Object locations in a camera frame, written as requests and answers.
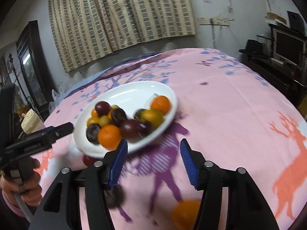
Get dark red cherry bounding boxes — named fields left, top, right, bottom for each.
left=105, top=185, right=125, bottom=209

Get striped checked curtain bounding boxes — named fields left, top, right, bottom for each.
left=48, top=0, right=196, bottom=72

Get dark framed cabinet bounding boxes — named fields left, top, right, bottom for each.
left=16, top=20, right=55, bottom=119

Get small yellow-green fruit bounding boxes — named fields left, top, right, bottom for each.
left=98, top=115, right=111, bottom=127

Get dark water chestnut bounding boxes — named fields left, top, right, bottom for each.
left=86, top=124, right=100, bottom=145

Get glass jar cream lid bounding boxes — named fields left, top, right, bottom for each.
left=21, top=109, right=46, bottom=135

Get dark purple tomato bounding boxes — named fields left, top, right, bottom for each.
left=120, top=119, right=142, bottom=143

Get left hand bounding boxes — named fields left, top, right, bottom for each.
left=1, top=171, right=42, bottom=210

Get red cherry tomato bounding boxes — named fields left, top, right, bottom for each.
left=82, top=155, right=99, bottom=167

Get large orange mandarin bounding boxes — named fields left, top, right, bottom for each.
left=97, top=125, right=122, bottom=151

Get pink deer tablecloth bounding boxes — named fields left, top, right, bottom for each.
left=45, top=48, right=306, bottom=229

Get black tv stand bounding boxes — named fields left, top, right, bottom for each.
left=239, top=11, right=306, bottom=107

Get white oval plate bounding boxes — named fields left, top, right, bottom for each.
left=73, top=81, right=178, bottom=158

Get white power strip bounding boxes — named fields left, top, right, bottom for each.
left=197, top=17, right=230, bottom=26

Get small orange kumquat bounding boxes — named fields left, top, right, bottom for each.
left=171, top=200, right=200, bottom=230

